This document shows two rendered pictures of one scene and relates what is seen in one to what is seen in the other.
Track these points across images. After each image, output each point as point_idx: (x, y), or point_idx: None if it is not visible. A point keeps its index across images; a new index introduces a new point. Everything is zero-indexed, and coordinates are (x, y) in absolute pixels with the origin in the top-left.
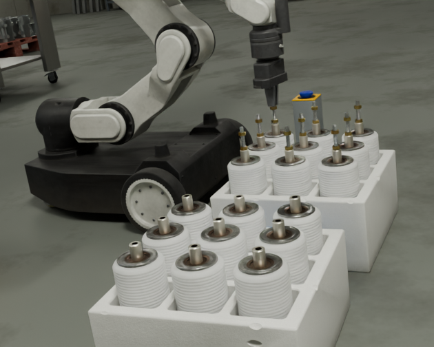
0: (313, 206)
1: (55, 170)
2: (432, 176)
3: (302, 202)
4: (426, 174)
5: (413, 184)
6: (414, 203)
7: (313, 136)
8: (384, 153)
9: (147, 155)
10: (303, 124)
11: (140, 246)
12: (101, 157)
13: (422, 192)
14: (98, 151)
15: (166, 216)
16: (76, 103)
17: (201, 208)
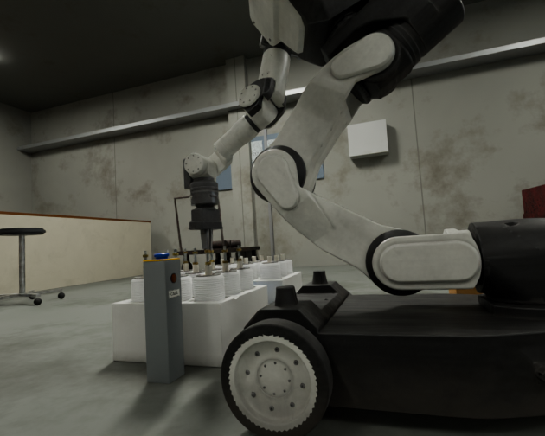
0: (214, 265)
1: (463, 294)
2: (7, 398)
3: (219, 265)
4: (5, 401)
5: (50, 387)
6: (90, 366)
7: (182, 274)
8: (125, 301)
9: (363, 305)
10: (194, 256)
11: (280, 255)
12: (432, 303)
13: (61, 376)
14: (458, 308)
15: (275, 255)
16: (469, 228)
17: (263, 262)
